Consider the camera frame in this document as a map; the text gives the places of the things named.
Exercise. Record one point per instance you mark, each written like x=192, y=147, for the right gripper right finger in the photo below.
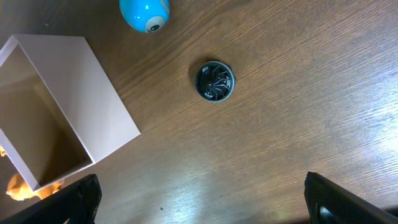
x=327, y=202

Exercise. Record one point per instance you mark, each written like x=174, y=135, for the yellow rubber animal toy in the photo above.
x=19, y=190

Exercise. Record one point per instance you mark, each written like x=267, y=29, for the blue toy ball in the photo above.
x=146, y=16

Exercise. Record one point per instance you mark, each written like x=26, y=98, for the open pink cardboard box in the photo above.
x=60, y=114

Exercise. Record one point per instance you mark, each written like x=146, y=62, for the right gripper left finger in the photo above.
x=76, y=203

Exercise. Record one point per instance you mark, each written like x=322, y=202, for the black round disc toy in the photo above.
x=214, y=81

